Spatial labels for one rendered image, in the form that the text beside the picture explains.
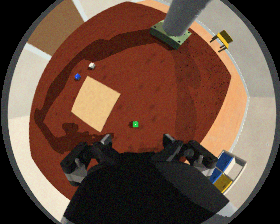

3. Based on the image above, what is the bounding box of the tan square mat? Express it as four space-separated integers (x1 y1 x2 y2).
71 76 120 132

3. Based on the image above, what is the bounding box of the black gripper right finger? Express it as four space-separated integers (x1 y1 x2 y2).
151 134 218 179

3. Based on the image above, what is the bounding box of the blue die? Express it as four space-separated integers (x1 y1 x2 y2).
75 73 81 80

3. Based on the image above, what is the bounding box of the white die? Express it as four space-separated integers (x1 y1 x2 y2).
89 63 95 69

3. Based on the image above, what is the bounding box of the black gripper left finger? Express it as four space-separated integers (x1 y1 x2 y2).
60 134 131 187

